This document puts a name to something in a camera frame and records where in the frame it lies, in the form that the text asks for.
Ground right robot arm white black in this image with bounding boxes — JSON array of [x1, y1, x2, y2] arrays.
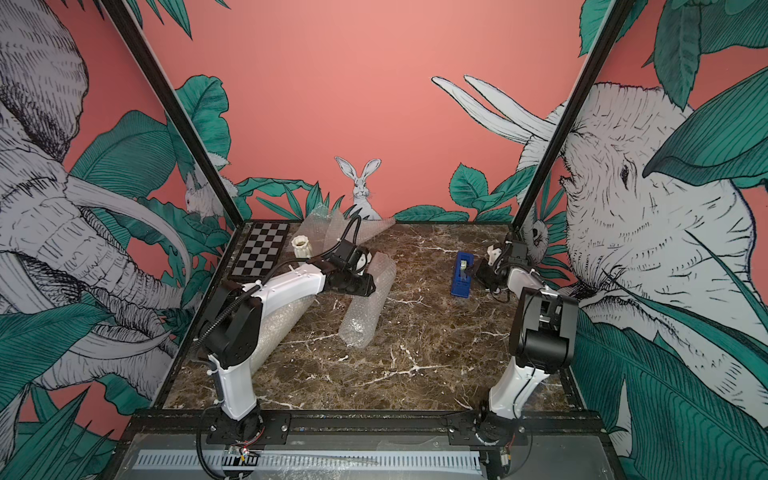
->
[[473, 241, 578, 420]]

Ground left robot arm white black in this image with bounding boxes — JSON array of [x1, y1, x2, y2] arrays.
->
[[196, 214, 376, 422]]

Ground crumpled bubble wrap pile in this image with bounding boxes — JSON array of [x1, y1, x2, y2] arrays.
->
[[291, 204, 395, 254]]

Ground blue tape dispenser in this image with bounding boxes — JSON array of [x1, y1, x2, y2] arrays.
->
[[450, 251, 474, 298]]

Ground small white ribbed vase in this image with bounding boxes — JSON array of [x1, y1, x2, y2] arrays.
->
[[291, 235, 313, 259]]

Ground black white chessboard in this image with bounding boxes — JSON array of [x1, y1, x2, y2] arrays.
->
[[229, 222, 290, 283]]

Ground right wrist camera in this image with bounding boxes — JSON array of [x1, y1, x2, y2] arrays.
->
[[487, 245, 502, 265]]

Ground black front mounting rail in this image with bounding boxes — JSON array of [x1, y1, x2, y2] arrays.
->
[[121, 409, 607, 448]]

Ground white slotted cable duct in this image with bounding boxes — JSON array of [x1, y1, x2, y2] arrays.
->
[[130, 449, 484, 473]]

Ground right black frame post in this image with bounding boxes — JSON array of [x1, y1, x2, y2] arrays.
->
[[509, 0, 634, 232]]

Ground black frame post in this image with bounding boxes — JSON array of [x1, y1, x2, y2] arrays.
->
[[101, 0, 245, 227], [509, 0, 634, 232]]

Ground left black frame post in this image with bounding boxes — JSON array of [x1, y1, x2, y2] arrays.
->
[[101, 0, 245, 227]]

